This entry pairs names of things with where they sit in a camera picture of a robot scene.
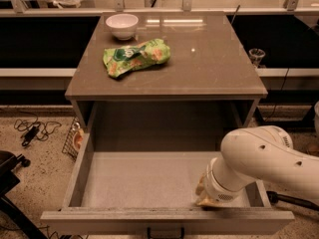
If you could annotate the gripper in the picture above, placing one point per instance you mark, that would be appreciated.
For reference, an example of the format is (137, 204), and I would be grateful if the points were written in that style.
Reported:
(215, 189)

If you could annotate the grey top drawer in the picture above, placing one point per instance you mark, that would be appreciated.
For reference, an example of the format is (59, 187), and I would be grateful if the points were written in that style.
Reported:
(137, 171)

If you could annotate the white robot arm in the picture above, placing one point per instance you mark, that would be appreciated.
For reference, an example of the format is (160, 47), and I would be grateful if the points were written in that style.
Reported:
(258, 153)

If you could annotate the grey drawer cabinet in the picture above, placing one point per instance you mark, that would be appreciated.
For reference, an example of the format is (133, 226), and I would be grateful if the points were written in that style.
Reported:
(205, 89)

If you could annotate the black tripod leg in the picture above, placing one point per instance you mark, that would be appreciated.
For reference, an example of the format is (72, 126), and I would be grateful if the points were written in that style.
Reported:
(274, 198)

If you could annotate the clear glass cup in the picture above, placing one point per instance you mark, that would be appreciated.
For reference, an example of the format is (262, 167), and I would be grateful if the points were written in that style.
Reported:
(256, 55)

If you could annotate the green snack bag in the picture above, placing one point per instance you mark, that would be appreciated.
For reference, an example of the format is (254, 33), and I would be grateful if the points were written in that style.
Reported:
(119, 61)

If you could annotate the white ceramic bowl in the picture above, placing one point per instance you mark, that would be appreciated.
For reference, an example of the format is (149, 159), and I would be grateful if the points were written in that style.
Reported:
(122, 26)

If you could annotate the black office chair base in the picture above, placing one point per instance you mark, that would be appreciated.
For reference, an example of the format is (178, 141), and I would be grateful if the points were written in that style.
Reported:
(8, 180)

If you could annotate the wire basket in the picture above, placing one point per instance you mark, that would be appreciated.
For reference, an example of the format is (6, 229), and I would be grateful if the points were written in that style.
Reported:
(73, 140)

